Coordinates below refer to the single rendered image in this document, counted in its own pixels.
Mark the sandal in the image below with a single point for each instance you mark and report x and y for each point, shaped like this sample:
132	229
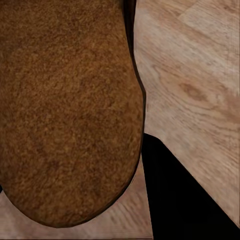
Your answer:
72	107

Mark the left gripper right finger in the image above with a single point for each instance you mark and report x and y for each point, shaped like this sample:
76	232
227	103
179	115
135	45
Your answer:
180	209

